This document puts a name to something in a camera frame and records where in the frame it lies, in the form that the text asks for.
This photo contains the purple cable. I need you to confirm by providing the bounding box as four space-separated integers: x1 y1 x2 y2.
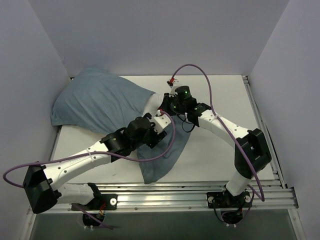
2 109 176 230
166 64 266 223

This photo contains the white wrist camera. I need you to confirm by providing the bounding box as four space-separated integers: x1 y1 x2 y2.
150 114 172 134
167 78 182 95

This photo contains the blue-grey pillowcase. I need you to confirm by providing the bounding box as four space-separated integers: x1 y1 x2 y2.
50 67 190 184

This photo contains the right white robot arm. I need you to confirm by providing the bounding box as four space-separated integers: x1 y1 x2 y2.
159 83 272 207

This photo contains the white pillow insert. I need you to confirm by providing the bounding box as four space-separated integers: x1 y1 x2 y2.
142 93 164 116

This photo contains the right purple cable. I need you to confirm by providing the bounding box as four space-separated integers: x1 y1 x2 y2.
166 64 266 223

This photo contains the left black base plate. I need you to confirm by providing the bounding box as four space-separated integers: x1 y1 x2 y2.
78 193 118 211

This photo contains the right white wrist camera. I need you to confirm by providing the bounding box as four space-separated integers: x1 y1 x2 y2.
167 78 182 95

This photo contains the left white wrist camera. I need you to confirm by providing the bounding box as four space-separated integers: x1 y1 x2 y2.
150 114 172 134

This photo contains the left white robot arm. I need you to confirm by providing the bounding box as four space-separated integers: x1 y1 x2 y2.
22 113 172 214

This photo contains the aluminium mounting rail frame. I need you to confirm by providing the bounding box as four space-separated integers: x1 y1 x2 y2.
21 75 306 240

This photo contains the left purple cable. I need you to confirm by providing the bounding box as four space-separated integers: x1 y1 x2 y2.
2 109 176 230

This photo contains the black short cable loop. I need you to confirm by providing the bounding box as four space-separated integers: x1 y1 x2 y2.
178 113 196 133

